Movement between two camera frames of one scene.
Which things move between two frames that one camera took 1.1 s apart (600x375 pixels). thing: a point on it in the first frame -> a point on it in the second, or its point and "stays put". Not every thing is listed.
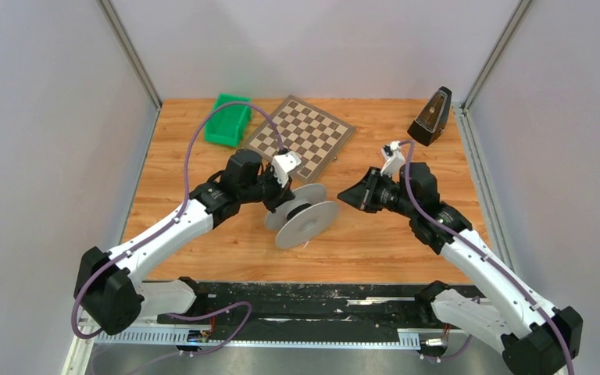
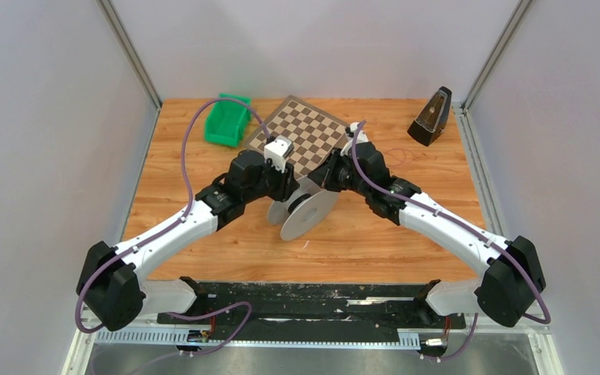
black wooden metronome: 431,121 stays put
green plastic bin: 226,125 stays put
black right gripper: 361,195 -> 324,175
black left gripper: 282,194 stays put
